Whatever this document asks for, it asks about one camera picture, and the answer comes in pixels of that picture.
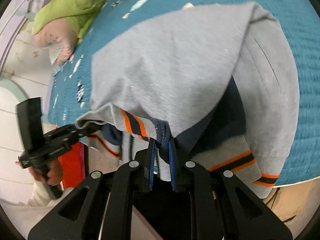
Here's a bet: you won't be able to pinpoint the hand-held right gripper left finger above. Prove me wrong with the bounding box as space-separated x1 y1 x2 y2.
27 137 157 240

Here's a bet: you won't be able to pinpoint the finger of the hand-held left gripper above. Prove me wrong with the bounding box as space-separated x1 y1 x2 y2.
45 137 80 156
54 124 103 139

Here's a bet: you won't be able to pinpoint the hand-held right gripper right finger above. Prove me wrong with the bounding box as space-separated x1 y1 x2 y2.
167 137 293 240

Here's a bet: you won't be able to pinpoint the grey navy zip jacket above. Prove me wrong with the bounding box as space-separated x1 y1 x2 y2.
75 1 300 199

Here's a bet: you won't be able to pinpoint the person's left forearm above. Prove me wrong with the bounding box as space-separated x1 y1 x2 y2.
26 180 63 208

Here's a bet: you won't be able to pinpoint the person's left hand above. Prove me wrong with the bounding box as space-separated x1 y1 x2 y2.
28 158 64 187

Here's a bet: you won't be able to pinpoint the red box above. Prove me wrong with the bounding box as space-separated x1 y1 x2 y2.
59 141 89 191

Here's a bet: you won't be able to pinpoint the person's black trousers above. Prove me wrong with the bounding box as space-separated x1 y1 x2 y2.
132 177 193 240

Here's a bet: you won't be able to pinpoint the white patterned pillow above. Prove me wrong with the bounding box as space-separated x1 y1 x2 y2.
49 45 67 67

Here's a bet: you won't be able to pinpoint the green and pink folded quilt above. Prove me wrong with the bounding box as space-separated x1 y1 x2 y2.
34 0 105 65

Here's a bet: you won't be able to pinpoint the teal candy print bed blanket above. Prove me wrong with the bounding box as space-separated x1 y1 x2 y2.
47 0 320 187

